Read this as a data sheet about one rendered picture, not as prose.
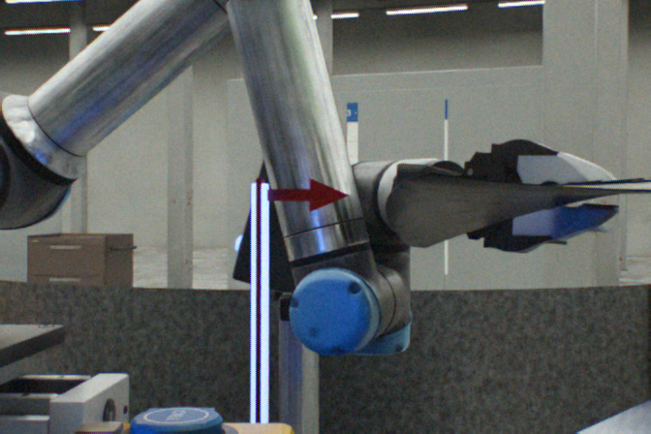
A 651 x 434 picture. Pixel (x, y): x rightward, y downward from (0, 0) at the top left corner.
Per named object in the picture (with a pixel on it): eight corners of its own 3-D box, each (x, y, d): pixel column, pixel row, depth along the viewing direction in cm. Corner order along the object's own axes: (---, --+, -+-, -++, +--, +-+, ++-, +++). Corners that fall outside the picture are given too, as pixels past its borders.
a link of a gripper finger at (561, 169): (659, 155, 76) (564, 165, 84) (608, 144, 73) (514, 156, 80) (658, 195, 76) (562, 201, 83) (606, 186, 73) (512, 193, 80)
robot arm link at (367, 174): (370, 239, 106) (370, 162, 106) (437, 244, 97) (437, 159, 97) (311, 241, 102) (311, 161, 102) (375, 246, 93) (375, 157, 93)
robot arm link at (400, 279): (317, 359, 93) (317, 245, 93) (345, 343, 104) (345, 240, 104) (398, 364, 91) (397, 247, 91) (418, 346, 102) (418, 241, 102)
